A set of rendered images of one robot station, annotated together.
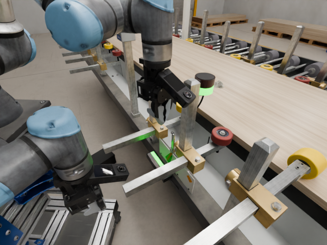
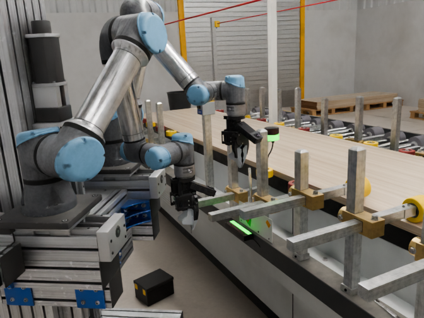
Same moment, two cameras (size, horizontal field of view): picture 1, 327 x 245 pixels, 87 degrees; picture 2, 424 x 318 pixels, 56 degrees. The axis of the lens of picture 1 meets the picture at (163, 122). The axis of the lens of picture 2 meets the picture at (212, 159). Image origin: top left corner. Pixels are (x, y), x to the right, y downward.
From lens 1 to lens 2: 1.12 m
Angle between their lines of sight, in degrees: 24
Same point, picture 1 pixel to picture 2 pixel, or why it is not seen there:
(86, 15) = (205, 89)
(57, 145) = (185, 146)
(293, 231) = (368, 261)
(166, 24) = (240, 94)
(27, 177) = (175, 156)
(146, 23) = (229, 94)
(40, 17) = not seen: hidden behind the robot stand
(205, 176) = not seen: hidden behind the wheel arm
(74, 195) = (181, 195)
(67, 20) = (197, 92)
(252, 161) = (296, 164)
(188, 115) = (261, 158)
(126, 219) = not seen: outside the picture
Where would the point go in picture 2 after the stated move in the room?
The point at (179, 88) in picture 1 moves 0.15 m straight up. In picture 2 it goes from (251, 131) to (250, 92)
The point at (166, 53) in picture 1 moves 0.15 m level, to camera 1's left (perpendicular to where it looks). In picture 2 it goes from (241, 110) to (202, 111)
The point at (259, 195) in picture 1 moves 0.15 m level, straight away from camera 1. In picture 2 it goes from (306, 191) to (333, 181)
